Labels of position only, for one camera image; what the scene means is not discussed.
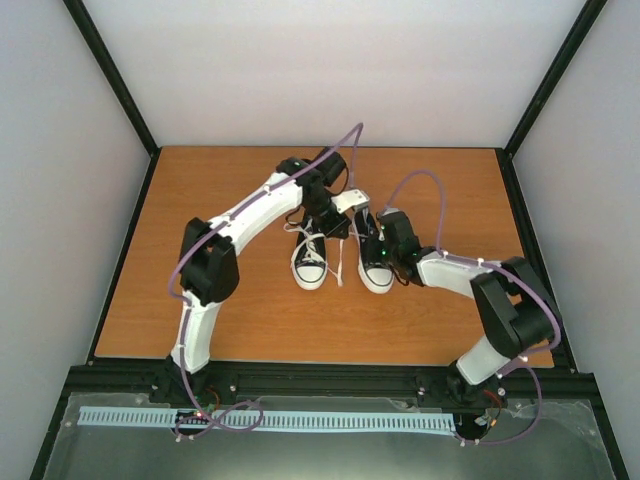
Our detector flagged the black sneaker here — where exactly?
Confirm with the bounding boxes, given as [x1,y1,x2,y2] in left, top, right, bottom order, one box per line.
[291,218,328,291]
[352,208,394,295]

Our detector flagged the white shoelace of sneaker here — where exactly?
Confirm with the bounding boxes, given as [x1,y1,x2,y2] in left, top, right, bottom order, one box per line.
[283,219,327,277]
[335,223,359,287]

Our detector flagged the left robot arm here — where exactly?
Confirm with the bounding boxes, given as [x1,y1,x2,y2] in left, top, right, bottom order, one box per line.
[168,147,349,403]

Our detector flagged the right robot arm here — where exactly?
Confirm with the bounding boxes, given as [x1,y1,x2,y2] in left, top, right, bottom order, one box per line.
[377,208,561,406]

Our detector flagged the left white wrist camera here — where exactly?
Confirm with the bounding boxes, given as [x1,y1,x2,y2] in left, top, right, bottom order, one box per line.
[331,188,370,213]

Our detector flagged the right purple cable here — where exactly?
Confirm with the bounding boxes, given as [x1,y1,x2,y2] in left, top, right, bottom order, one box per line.
[383,169,564,447]

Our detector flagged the purple cable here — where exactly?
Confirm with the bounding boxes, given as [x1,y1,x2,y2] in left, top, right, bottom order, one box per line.
[383,169,564,447]
[167,122,365,442]

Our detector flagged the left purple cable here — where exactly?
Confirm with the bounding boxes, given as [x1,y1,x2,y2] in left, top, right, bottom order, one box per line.
[167,122,365,442]

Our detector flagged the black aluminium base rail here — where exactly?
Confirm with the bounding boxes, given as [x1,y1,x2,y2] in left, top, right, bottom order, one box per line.
[63,362,602,410]

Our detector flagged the right black frame post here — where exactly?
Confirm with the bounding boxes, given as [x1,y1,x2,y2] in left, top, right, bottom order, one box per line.
[504,0,608,160]

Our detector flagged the black frame post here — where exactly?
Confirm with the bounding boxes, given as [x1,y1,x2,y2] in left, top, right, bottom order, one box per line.
[62,0,162,157]
[504,0,608,160]

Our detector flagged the white slotted cable duct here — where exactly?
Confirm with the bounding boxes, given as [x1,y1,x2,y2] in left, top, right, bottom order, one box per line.
[77,406,455,436]

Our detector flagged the left black frame post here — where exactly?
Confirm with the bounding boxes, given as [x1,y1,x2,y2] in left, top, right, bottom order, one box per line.
[62,0,162,157]

